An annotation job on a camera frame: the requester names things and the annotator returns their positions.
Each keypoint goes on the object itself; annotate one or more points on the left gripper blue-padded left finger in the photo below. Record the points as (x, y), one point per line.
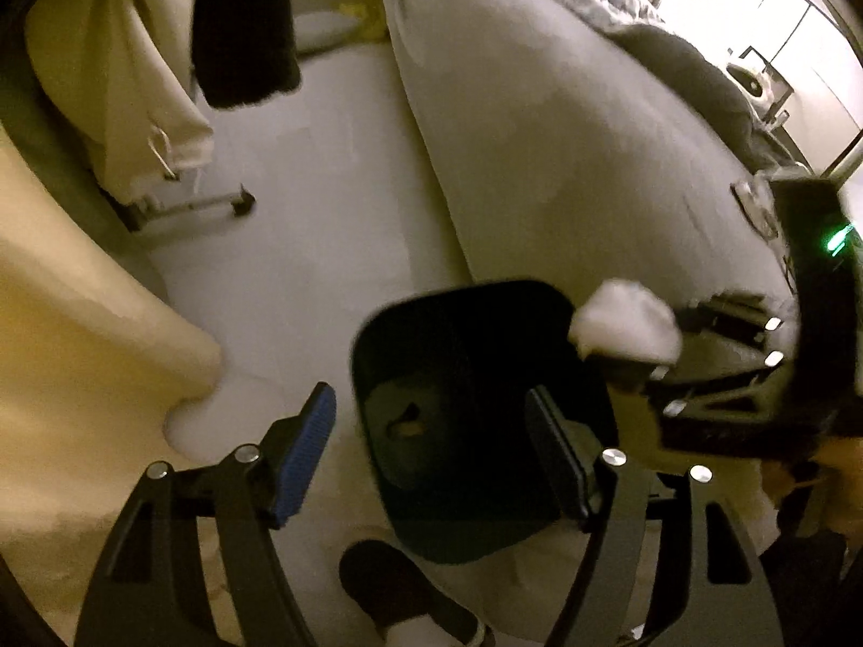
(148, 587)

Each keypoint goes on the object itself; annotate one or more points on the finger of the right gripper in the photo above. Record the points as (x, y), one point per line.
(736, 415)
(742, 317)

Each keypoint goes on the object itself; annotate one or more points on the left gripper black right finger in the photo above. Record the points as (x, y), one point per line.
(709, 586)

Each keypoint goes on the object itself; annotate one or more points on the white tissue ball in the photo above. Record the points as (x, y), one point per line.
(624, 320)

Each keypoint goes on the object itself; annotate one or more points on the crushed grey carton box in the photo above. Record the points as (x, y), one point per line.
(755, 202)

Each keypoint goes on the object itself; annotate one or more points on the black plastic trash bin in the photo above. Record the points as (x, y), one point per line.
(464, 462)

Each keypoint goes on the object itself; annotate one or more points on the dark grey fleece blanket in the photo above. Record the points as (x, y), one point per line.
(708, 91)

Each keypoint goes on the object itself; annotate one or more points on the white sliding wardrobe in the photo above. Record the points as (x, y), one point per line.
(815, 78)

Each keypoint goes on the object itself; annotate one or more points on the black slipper foot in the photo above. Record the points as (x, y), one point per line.
(404, 605)

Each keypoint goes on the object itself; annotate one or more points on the grey bed mattress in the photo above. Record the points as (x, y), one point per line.
(562, 158)

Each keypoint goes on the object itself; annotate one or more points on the white rolling clothes rack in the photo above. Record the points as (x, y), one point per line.
(137, 216)

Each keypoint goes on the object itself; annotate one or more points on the olive green hanging coat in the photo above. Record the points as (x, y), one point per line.
(52, 149)

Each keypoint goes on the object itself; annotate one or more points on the grey floor cushion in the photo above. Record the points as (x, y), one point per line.
(324, 30)

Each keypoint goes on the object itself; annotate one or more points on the cream hanging jacket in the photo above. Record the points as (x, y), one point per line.
(120, 72)

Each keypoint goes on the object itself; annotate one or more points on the black hanging garment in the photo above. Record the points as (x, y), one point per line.
(243, 51)

